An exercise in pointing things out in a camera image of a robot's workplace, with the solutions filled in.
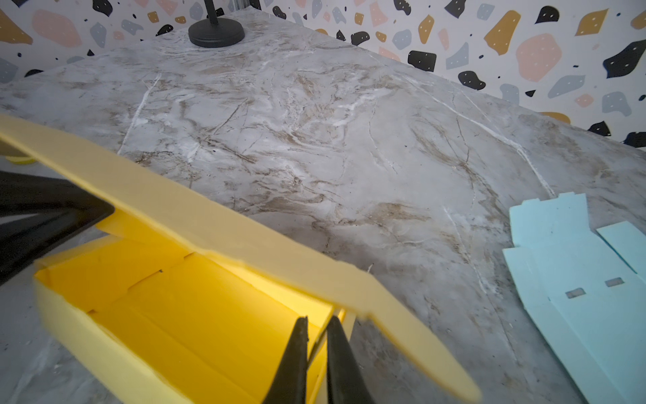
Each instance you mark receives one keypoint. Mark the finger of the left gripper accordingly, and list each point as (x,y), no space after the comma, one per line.
(47,212)

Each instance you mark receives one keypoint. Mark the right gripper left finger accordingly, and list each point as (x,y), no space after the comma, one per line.
(289,384)

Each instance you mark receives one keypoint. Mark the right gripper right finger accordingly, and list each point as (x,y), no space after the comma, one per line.
(345,383)

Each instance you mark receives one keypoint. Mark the yellow paper box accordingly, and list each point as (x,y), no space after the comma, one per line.
(177,299)

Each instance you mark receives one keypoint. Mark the light blue flat paper box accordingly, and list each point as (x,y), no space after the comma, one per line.
(585,292)

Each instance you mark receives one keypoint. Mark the black microphone stand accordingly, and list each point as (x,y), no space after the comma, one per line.
(213,32)

